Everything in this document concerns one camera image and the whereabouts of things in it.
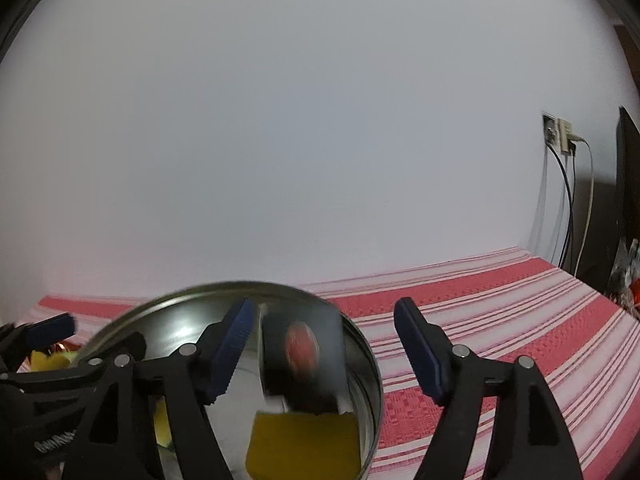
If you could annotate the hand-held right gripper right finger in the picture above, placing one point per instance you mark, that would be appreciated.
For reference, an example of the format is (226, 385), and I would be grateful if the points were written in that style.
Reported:
(422, 352)

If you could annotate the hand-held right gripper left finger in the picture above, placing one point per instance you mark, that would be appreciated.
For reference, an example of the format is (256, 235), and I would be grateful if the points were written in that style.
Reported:
(231, 347)

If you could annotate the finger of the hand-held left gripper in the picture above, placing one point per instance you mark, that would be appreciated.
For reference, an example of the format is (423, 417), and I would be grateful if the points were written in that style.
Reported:
(50, 329)
(60, 377)

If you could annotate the large yellow sponge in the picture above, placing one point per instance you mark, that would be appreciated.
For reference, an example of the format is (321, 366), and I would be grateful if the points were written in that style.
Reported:
(47, 361)

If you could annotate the round metal tin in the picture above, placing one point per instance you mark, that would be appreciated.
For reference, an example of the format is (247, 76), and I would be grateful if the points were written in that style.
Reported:
(165, 320)

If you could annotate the small black box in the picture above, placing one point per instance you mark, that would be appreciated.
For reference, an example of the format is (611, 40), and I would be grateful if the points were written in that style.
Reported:
(325, 340)

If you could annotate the small yellow sponge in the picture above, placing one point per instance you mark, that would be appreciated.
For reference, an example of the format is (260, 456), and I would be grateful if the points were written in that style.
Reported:
(305, 445)

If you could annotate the red striped tablecloth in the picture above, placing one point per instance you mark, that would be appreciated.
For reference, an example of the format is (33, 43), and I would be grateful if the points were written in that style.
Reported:
(500, 310)

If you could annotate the small red object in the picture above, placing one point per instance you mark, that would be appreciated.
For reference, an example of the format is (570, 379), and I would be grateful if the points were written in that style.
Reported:
(635, 289)

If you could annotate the black monitor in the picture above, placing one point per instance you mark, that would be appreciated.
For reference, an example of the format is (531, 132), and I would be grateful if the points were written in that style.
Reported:
(627, 185)

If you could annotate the wall socket with plugs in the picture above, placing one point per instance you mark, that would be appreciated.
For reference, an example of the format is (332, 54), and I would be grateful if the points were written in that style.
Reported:
(566, 135)

